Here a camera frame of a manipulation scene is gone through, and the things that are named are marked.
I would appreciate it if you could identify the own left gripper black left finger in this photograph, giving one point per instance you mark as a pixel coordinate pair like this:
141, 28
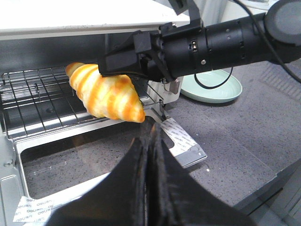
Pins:
120, 199

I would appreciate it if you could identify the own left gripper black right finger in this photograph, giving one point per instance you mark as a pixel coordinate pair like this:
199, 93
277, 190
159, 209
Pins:
176, 199

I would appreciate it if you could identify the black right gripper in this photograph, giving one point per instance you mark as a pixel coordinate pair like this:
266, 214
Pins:
141, 53

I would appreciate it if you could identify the yellow striped croissant bread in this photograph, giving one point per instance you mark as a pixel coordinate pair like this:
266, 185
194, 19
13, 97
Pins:
112, 97

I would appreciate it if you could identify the glass oven door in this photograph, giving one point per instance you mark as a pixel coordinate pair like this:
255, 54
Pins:
40, 174

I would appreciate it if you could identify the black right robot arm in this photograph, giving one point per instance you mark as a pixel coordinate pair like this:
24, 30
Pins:
273, 36

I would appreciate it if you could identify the lower white oven knob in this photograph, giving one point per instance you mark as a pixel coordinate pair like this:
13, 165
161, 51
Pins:
172, 87

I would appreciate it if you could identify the white Toshiba toaster oven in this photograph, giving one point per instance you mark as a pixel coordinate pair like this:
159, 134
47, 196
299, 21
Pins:
39, 34

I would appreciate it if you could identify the pale green plate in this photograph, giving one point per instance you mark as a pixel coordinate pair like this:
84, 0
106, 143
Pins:
214, 87

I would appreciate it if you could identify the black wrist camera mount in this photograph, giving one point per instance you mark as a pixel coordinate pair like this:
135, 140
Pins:
180, 6

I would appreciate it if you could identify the metal wire oven rack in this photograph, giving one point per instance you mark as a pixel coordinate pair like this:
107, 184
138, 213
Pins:
35, 102

